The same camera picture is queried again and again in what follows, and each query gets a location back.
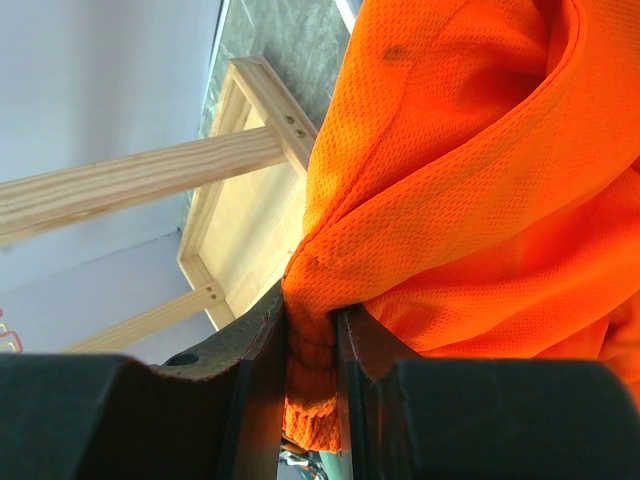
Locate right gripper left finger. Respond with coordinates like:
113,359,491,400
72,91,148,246
1,285,286,479

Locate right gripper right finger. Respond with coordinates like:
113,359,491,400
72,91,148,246
335,306,639,479

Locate green plastic hanger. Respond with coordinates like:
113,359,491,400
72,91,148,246
279,447,346,480

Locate orange shorts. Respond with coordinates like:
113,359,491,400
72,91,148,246
282,1,639,452

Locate yellow plastic hanger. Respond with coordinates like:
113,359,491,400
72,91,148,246
0,323,23,353

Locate wooden clothes rack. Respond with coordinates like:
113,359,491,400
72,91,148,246
1,57,317,353

